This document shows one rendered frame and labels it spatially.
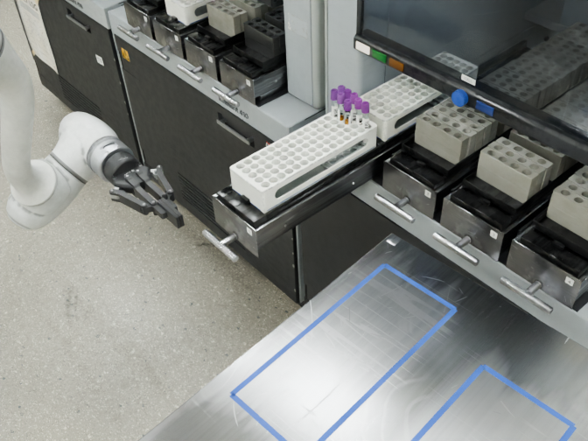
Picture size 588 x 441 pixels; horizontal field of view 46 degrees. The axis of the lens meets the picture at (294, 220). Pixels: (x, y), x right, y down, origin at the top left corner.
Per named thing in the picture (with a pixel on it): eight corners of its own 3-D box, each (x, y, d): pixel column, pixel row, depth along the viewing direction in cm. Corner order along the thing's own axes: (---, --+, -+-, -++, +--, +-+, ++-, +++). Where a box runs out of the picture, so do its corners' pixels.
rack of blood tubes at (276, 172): (343, 129, 145) (343, 104, 141) (377, 150, 139) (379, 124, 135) (231, 192, 131) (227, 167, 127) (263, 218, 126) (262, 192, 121)
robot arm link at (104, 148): (119, 129, 150) (133, 141, 147) (128, 162, 156) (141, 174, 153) (81, 146, 146) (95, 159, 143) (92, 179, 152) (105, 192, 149)
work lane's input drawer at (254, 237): (442, 90, 167) (446, 57, 161) (488, 114, 159) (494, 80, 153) (196, 233, 133) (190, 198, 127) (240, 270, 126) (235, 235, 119)
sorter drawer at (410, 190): (570, 66, 173) (579, 34, 166) (621, 87, 165) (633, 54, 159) (366, 197, 139) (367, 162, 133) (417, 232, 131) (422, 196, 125)
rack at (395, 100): (441, 74, 160) (444, 50, 155) (476, 91, 154) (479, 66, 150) (349, 126, 146) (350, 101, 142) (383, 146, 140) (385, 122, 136)
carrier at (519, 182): (533, 200, 124) (540, 174, 120) (526, 206, 123) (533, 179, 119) (481, 171, 130) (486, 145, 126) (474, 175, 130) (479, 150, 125)
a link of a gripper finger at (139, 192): (129, 172, 143) (122, 175, 143) (157, 199, 137) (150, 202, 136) (132, 186, 146) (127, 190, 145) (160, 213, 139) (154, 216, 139)
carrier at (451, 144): (465, 162, 133) (470, 137, 128) (458, 167, 132) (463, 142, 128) (419, 136, 139) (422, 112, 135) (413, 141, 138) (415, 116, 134)
